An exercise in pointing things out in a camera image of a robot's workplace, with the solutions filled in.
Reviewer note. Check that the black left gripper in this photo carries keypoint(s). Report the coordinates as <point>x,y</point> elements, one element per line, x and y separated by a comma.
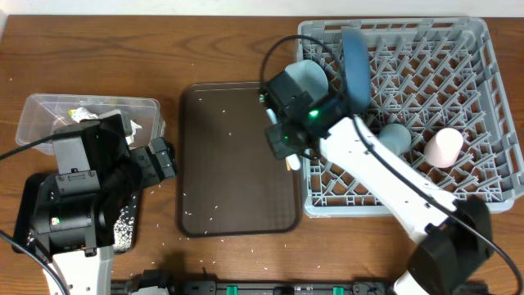
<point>160,160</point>

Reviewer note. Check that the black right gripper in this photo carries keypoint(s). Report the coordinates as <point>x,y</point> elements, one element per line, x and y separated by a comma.
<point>281,149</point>

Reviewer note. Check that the light blue rice bowl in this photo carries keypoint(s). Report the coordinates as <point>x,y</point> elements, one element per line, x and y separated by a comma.
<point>310,77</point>

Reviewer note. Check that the yellow foil wrapper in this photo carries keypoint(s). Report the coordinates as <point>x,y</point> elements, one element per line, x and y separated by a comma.
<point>130,126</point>

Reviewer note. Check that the dark blue plate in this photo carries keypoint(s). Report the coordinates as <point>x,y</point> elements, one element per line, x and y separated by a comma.
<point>357,69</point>

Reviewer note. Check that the light blue plastic cup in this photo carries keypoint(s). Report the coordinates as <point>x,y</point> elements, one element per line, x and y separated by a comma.
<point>396,138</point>

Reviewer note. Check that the pink plastic cup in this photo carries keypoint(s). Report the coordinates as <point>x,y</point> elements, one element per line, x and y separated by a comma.
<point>443,149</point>

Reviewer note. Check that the light blue plastic knife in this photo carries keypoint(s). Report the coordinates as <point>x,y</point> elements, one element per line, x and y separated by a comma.
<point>294,160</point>

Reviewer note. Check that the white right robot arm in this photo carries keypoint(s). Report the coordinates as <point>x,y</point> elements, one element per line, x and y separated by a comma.
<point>451,234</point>

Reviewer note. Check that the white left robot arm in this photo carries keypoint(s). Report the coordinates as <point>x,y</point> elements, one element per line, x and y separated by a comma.
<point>92,157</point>

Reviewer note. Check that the black waste tray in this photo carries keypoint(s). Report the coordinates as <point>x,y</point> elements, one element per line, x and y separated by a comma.
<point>124,228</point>

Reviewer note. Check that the grey dishwasher rack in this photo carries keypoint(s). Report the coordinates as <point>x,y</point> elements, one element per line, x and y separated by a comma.
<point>428,74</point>

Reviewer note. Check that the spilled white rice pile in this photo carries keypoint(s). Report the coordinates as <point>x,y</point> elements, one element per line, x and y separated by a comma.
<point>85,222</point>

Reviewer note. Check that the dark brown serving tray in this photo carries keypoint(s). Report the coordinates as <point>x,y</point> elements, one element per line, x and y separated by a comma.
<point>229,182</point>

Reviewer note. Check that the clear plastic bin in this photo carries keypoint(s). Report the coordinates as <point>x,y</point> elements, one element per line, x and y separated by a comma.
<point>43,113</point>

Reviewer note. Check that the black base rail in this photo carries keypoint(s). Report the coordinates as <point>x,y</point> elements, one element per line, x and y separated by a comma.
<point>221,288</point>

